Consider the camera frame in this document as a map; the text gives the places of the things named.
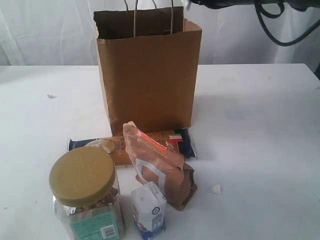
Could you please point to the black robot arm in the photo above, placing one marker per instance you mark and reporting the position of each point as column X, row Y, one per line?
column 299, row 5

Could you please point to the white bit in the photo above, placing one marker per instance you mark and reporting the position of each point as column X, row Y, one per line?
column 217, row 189

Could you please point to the clear jar gold lid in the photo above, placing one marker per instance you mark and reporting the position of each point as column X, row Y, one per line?
column 86, row 194

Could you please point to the small white blue carton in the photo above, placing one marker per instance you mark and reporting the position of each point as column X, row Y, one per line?
column 149, row 207

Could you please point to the small white paper scrap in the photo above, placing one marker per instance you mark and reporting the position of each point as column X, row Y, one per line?
column 51, row 96

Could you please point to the spaghetti packet blue orange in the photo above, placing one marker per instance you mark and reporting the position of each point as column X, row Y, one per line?
column 177, row 140

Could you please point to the brown paper pouch orange label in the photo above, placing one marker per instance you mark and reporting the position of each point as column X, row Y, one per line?
column 169, row 172

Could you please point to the brown paper bag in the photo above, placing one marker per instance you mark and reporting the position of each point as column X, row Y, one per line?
column 148, row 62

